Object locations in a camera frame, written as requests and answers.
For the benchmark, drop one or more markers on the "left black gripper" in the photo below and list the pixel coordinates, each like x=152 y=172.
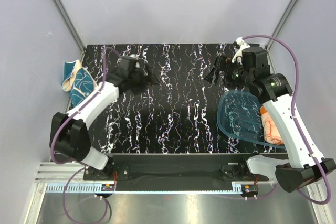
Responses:
x=147 y=81

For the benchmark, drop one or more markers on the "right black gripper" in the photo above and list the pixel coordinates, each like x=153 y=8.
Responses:
x=223 y=64

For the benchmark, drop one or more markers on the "blue translucent plastic tray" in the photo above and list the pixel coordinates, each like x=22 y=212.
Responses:
x=238 y=116

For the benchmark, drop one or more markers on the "teal and cream towel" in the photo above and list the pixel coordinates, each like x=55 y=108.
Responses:
x=78 y=82

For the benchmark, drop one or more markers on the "orange cartoon print towel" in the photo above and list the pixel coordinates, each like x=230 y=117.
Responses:
x=271 y=133

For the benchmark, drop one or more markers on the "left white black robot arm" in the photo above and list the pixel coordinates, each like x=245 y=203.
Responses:
x=69 y=131

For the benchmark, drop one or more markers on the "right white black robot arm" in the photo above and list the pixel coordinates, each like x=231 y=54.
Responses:
x=305 y=164

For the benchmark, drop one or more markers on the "left small connector board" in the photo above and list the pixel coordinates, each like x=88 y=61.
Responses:
x=108 y=187

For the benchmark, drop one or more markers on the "small connector board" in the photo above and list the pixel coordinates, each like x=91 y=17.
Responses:
x=108 y=187
x=250 y=190

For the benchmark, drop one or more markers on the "right small connector board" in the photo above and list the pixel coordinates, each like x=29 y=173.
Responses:
x=250 y=190

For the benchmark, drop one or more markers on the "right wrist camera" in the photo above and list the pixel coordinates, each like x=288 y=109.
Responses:
x=242 y=45

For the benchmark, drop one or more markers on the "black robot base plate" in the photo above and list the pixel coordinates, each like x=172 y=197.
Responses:
x=181 y=173

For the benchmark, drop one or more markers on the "left aluminium frame post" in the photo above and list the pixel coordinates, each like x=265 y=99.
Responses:
x=69 y=24

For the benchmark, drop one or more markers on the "aluminium frame post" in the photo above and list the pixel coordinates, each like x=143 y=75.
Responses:
x=69 y=24
x=286 y=14

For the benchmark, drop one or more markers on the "right aluminium frame post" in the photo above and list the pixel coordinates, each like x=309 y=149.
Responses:
x=286 y=14

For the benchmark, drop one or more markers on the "aluminium front rail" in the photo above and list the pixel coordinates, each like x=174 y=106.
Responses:
x=53 y=172

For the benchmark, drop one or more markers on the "slotted grey cable duct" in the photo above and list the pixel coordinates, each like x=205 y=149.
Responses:
x=87 y=188

